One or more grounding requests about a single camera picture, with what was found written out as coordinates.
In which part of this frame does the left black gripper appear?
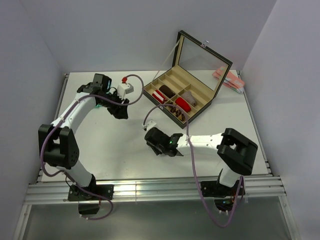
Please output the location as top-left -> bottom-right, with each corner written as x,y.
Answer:
98,90 -> 130,120

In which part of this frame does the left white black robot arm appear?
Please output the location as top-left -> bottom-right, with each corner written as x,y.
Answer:
38,73 -> 134,200

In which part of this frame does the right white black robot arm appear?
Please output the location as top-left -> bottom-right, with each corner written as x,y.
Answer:
144,127 -> 258,195

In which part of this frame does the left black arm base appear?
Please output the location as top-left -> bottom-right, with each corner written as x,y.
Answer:
67,179 -> 114,221

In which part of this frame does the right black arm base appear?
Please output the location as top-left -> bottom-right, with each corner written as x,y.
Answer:
200,180 -> 239,213

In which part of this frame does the brown argyle rolled sock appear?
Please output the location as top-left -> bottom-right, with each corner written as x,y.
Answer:
166,101 -> 186,122

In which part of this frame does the red white striped rolled sock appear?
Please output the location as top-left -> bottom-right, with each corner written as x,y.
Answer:
152,90 -> 167,104

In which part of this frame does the grey rolled sock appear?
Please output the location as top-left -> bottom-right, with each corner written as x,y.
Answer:
181,90 -> 197,106

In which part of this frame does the black compartment storage box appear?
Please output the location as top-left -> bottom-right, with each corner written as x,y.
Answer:
143,30 -> 233,129

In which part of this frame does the pink sock pair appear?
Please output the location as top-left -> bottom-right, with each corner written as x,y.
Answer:
212,66 -> 245,94

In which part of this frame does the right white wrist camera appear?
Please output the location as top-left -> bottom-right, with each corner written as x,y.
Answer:
142,120 -> 157,131

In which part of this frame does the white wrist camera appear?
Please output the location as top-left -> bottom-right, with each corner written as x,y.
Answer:
142,120 -> 157,131
117,82 -> 134,99

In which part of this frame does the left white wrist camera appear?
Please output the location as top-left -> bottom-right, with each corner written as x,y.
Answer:
117,82 -> 134,99

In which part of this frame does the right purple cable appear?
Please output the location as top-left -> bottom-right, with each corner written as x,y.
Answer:
142,103 -> 245,229

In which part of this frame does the purple cable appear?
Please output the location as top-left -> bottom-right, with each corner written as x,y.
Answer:
142,103 -> 245,229
39,74 -> 146,221

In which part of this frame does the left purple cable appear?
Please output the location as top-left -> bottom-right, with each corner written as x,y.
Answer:
39,74 -> 146,221

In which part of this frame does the aluminium frame rail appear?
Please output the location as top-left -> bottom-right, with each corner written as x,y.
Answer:
23,175 -> 286,205

